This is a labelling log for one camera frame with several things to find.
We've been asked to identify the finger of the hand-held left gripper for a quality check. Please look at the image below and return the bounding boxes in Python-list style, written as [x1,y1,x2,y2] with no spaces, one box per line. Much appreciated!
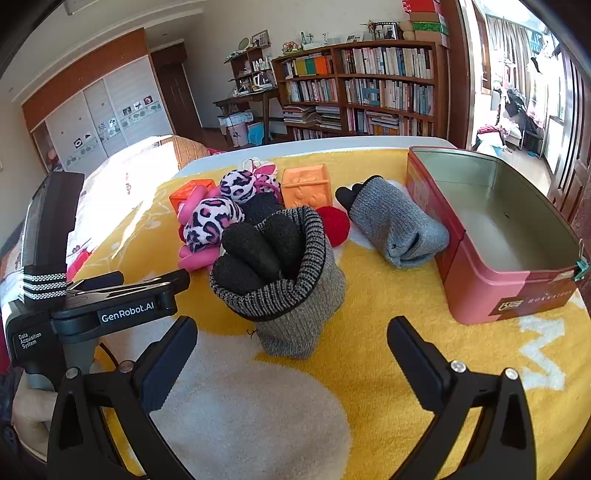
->
[51,269,191,330]
[69,271,124,296]

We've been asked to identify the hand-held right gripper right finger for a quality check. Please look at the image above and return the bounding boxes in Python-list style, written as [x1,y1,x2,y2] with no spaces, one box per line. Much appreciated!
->
[387,316,536,480]

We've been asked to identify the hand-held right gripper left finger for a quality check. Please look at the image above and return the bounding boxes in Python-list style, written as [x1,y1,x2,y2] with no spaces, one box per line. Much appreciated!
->
[46,316,198,480]

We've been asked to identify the red metal tin container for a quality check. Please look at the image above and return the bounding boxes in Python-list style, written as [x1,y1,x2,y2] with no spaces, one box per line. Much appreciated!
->
[406,147,589,325]

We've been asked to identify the grey knit glove bundle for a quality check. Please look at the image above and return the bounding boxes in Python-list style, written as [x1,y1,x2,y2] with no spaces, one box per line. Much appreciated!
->
[210,206,347,361]

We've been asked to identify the black glitter sock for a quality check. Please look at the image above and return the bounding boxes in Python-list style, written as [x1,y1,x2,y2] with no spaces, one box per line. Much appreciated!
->
[241,193,283,223]

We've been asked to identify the orange plastic mount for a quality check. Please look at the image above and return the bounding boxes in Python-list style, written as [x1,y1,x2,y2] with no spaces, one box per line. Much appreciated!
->
[281,164,333,209]

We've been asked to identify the person's left forearm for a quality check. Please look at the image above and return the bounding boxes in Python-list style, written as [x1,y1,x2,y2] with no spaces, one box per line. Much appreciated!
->
[0,369,26,480]

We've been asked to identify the person's left hand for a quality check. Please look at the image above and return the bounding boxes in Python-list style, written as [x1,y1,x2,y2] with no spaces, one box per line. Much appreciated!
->
[11,390,56,457]

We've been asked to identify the pink soft toy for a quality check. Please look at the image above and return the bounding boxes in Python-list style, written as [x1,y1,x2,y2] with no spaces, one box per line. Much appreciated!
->
[178,185,223,273]

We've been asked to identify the yellow white patterned towel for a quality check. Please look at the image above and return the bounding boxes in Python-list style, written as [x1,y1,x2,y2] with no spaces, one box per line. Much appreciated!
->
[74,148,591,480]

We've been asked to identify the red-orange embossed toy cube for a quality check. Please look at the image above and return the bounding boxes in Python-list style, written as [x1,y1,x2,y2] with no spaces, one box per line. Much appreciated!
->
[169,179,216,214]

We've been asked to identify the white sliding door wardrobe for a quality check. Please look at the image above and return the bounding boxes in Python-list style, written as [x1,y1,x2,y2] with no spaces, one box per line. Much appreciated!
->
[22,28,175,172]

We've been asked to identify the grey glove black fingertips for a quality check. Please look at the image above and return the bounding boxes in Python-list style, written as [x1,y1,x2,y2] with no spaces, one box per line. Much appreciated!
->
[335,175,451,269]

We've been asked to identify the orange plaid pillow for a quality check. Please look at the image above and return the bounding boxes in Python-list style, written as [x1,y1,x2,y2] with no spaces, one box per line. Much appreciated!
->
[152,135,212,163]

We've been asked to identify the red round soft toy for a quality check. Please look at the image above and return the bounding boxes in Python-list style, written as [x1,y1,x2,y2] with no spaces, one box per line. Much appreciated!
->
[316,205,351,246]

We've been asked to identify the dark wooden room door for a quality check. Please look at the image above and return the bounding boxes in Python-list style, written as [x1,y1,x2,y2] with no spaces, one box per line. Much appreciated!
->
[150,45,205,145]

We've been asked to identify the teal binder clip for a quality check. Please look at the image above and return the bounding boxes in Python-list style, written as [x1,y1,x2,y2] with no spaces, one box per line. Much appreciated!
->
[573,240,590,282]

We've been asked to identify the white storage box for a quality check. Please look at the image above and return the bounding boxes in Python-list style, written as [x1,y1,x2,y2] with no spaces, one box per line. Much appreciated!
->
[218,111,254,131]

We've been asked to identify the wooden desk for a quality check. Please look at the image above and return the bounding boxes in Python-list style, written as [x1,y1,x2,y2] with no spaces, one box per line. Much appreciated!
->
[213,89,282,146]

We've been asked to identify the small wooden desktop shelf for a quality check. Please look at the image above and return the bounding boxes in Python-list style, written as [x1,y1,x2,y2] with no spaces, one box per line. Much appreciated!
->
[228,45,279,96]

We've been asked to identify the carved brown wooden door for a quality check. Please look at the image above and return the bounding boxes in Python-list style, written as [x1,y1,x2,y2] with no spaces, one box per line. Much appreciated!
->
[547,41,591,227]

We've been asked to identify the rows of shelved books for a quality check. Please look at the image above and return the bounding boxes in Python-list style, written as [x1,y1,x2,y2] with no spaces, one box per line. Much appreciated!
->
[281,46,435,139]

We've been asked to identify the clothes rack with clothes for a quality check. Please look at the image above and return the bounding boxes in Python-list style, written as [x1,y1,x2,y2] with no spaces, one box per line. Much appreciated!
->
[489,55,546,153]

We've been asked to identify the wooden bookshelf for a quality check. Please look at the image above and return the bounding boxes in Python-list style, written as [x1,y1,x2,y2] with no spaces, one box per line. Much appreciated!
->
[271,41,439,140]

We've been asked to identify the stack of coloured boxes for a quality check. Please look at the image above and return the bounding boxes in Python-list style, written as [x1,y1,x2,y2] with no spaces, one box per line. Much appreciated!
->
[401,0,451,48]

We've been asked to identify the black picture frame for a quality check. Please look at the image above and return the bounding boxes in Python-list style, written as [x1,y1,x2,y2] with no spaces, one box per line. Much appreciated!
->
[372,21,400,42]

